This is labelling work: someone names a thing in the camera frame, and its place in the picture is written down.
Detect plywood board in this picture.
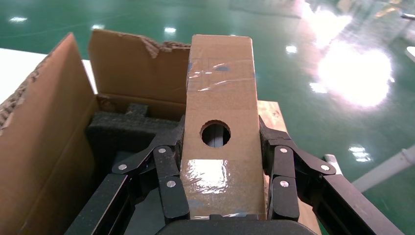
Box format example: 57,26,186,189
257,100,322,235

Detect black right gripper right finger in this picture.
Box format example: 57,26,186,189
258,115,404,235

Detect white tube frame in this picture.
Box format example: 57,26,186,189
324,147,415,194

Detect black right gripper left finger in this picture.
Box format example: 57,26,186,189
65,115,191,235

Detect small brown cardboard box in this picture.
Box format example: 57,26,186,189
180,34,268,220

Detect big torn cardboard box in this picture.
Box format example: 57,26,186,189
0,29,192,235

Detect black foam insert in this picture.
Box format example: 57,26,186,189
86,103,183,169

